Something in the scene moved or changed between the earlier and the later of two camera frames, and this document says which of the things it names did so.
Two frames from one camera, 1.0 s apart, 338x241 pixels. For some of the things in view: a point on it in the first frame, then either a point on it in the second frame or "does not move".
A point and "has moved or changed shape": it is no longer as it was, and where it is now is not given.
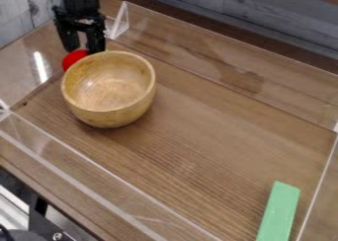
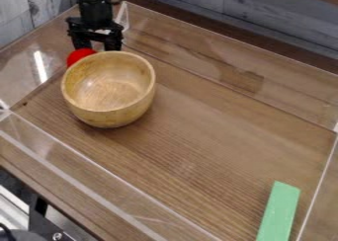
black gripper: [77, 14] → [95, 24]
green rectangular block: [280, 212] does not move
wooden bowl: [108, 88] does not move
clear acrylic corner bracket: [116, 26] does not move
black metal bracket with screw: [40, 224] does not move
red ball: [71, 56] has moved or changed shape
